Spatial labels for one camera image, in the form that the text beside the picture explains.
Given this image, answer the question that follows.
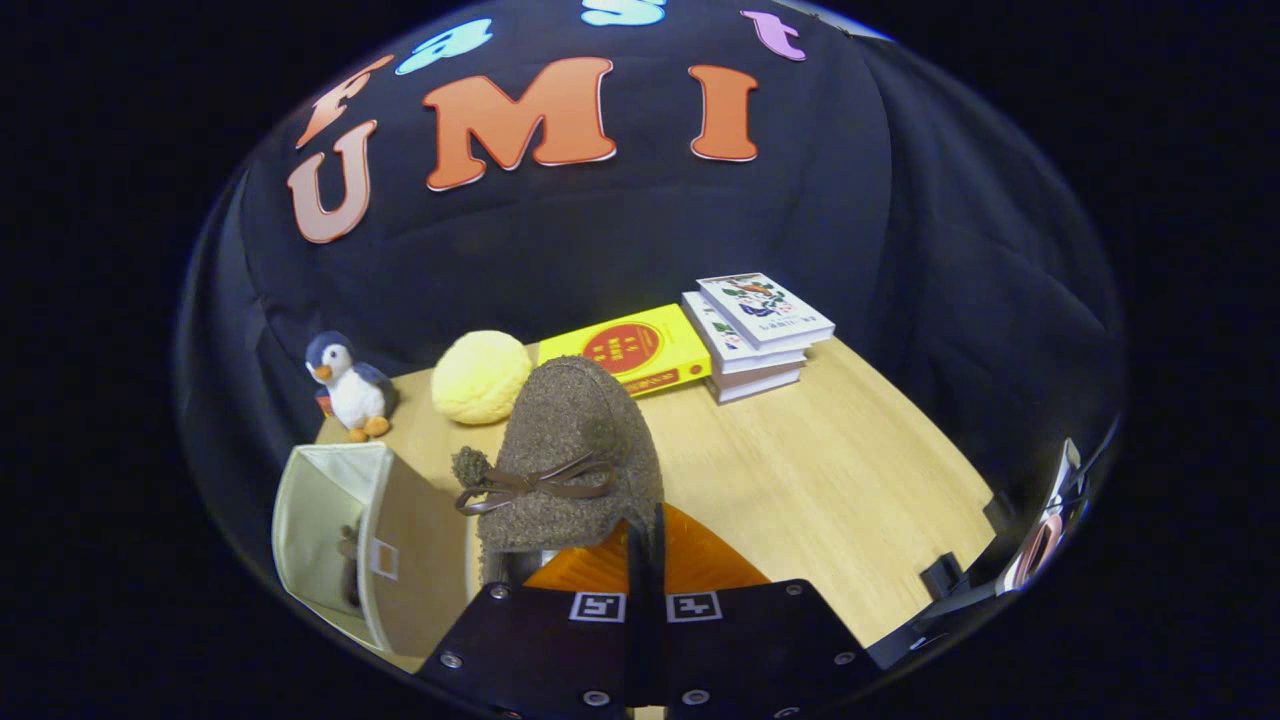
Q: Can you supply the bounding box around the pale pink book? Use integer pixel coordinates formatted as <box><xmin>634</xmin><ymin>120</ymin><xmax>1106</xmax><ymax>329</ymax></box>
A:
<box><xmin>708</xmin><ymin>365</ymin><xmax>804</xmax><ymax>405</ymax></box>

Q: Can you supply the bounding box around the black table clamp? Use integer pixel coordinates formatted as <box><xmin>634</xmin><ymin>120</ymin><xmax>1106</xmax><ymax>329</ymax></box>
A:
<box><xmin>920</xmin><ymin>552</ymin><xmax>966</xmax><ymax>601</ymax></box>

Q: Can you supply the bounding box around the beige fabric storage box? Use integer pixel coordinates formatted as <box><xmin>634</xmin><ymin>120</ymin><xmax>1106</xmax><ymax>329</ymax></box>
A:
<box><xmin>272</xmin><ymin>443</ymin><xmax>483</xmax><ymax>659</ymax></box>

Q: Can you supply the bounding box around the yellow book with red circle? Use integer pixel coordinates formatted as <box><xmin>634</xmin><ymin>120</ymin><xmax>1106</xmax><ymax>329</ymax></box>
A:
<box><xmin>537</xmin><ymin>304</ymin><xmax>713</xmax><ymax>398</ymax></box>

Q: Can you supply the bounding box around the black backdrop cloth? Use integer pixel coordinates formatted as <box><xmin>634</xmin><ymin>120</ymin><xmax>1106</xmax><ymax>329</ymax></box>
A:
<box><xmin>175</xmin><ymin>0</ymin><xmax>1126</xmax><ymax>561</ymax></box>

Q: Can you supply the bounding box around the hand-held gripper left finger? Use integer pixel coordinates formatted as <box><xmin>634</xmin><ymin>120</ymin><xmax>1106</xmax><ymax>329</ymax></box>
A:
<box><xmin>415</xmin><ymin>520</ymin><xmax>646</xmax><ymax>719</ymax></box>

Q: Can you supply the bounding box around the white illustrated book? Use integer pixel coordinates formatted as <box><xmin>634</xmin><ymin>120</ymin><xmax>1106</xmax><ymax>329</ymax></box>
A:
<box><xmin>696</xmin><ymin>273</ymin><xmax>836</xmax><ymax>351</ymax></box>

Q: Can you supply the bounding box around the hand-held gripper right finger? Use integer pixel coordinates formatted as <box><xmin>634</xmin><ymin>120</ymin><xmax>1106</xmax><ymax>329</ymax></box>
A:
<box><xmin>655</xmin><ymin>503</ymin><xmax>881</xmax><ymax>719</ymax></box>

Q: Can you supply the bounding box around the yellow round plush bun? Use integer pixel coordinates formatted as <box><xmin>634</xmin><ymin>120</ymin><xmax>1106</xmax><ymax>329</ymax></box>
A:
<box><xmin>431</xmin><ymin>330</ymin><xmax>533</xmax><ymax>426</ymax></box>

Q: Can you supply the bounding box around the penguin plush toy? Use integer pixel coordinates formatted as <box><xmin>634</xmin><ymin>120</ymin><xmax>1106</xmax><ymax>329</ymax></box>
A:
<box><xmin>305</xmin><ymin>331</ymin><xmax>399</xmax><ymax>443</ymax></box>

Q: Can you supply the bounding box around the brown fuzzy shoe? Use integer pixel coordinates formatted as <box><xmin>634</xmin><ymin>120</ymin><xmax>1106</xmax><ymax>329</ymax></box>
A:
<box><xmin>452</xmin><ymin>356</ymin><xmax>666</xmax><ymax>586</ymax></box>
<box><xmin>337</xmin><ymin>523</ymin><xmax>363</xmax><ymax>609</ymax></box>

